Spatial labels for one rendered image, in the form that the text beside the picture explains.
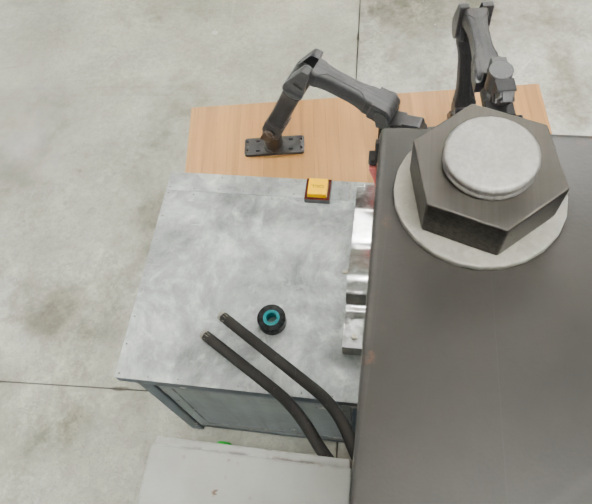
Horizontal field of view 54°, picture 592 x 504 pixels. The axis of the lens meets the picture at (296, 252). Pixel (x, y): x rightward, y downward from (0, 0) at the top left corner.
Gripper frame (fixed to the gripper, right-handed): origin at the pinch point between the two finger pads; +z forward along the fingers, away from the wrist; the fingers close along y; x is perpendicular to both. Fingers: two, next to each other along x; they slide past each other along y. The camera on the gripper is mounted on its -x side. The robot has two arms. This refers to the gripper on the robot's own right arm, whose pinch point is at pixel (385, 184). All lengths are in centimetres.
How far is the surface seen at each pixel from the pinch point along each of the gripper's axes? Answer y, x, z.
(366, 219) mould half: -4.7, -7.2, 7.8
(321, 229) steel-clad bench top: -18.4, -2.5, 15.0
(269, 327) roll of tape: -29, -34, 28
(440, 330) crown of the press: 4, -126, -55
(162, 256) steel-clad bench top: -66, -14, 21
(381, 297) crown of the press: 0, -125, -56
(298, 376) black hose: -19, -51, 29
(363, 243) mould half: -5.0, -14.0, 11.7
